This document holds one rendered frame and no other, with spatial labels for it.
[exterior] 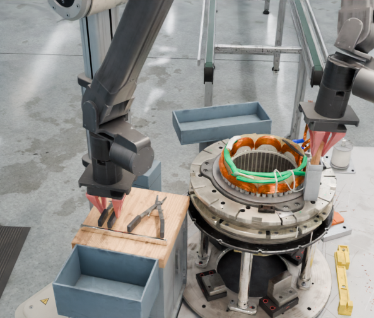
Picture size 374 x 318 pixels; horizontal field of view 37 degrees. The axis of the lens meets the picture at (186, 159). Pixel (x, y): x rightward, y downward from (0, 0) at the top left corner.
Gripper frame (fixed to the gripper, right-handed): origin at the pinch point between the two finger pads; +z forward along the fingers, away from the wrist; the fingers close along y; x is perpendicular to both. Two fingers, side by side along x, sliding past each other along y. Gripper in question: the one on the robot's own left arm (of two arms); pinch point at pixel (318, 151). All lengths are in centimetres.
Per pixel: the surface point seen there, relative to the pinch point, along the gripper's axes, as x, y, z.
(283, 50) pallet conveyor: 168, 40, 47
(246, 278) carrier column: -4.3, -9.8, 31.0
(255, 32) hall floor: 361, 72, 110
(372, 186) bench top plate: 43, 39, 39
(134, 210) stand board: 1.7, -35.2, 17.9
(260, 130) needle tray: 36.2, -1.6, 17.1
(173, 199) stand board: 4.8, -26.7, 17.0
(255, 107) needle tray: 46.7, -1.3, 15.8
